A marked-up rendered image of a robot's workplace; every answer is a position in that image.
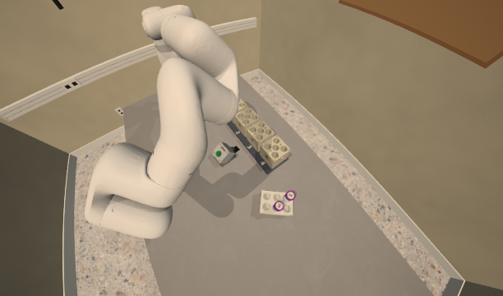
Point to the beige tube rack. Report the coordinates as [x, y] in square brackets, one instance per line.
[272, 198]

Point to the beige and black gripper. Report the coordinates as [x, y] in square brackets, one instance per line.
[165, 56]

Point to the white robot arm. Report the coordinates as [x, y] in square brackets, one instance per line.
[127, 174]

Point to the beige bucket adapter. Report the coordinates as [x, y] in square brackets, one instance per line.
[242, 123]
[273, 154]
[241, 107]
[256, 134]

